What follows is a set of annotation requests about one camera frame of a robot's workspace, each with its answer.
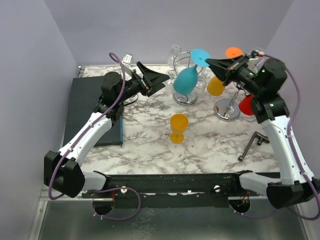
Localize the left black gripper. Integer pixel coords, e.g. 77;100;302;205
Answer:
116;61;169;104

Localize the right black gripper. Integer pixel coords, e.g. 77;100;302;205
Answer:
206;54;264;96

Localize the blue plastic wine glass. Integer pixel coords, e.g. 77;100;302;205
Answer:
173;48;212;96

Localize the red plastic wine glass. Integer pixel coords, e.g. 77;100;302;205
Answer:
238;94;254;116

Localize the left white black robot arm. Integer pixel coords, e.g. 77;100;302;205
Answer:
43;61;170;200

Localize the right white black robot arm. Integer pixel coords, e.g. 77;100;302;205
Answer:
206;51;320;209

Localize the dark orange hanging wine glass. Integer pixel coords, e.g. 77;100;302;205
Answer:
225;46;243;59

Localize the yellow-orange hanging wine glass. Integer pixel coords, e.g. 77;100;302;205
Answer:
207;76;226;97

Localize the chrome bottle rack centre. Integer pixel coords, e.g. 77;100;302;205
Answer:
172;50;199;106

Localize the clear hanging wine glass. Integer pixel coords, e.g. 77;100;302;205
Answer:
250;47;266;60

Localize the chrome wine glass rack right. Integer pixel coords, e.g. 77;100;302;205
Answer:
213;83;245;122

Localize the orange standing plastic wine glass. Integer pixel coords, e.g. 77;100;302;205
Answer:
169;113;189;144

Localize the clear glass bottle front left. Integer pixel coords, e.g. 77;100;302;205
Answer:
166;69;177;86

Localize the clear glass bottle front right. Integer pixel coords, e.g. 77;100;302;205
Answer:
194;73;207;97

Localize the dark metal crank key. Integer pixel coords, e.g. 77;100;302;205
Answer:
237;130;271;163

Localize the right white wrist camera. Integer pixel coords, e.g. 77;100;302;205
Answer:
246;51;265;70

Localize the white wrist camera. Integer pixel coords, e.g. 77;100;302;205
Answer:
121;53;133;76
246;51;265;70

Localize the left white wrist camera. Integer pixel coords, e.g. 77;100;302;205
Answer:
121;53;133;76

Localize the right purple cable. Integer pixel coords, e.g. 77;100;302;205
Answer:
233;52;320;221

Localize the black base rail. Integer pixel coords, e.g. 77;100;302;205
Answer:
82;171;278;210

